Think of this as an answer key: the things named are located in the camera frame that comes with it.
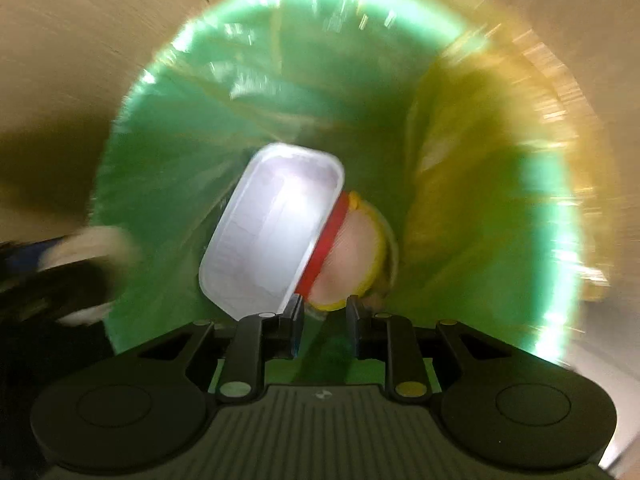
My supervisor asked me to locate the white round plastic bowl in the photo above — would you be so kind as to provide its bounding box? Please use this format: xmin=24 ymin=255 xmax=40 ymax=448
xmin=307 ymin=192 xmax=399 ymax=312

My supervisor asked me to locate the red rectangular food container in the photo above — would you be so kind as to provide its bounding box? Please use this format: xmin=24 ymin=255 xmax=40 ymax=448
xmin=198 ymin=143 xmax=345 ymax=321

